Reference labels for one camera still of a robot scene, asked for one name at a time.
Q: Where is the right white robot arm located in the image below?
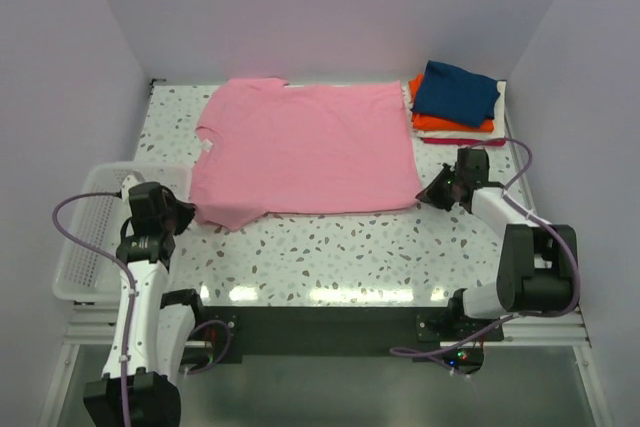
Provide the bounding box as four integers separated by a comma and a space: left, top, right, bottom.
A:
417, 147, 580, 340

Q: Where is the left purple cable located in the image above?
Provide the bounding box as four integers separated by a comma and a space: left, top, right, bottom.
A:
52, 190, 236, 427

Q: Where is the aluminium frame rail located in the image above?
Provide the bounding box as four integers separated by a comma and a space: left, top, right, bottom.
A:
64, 304, 591, 347

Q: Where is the pink t shirt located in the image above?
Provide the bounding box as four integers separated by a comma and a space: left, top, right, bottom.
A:
190, 78, 421, 231

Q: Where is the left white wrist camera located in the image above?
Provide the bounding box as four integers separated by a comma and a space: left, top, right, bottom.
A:
121, 171, 144, 193

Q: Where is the folded blue t shirt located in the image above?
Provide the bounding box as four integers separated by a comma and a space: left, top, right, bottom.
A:
412, 60, 500, 128

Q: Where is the folded red t shirt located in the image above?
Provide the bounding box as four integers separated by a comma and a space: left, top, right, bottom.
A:
422, 137, 506, 147

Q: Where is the white plastic laundry basket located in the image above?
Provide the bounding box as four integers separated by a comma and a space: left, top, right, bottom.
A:
52, 161, 191, 303

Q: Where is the folded white t shirt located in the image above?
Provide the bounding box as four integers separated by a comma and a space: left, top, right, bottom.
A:
410, 81, 507, 140

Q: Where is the folded orange t shirt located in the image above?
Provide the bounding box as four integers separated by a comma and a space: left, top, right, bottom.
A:
408, 74, 495, 133

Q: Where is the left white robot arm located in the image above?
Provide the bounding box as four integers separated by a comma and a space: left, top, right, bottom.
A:
83, 182, 207, 426

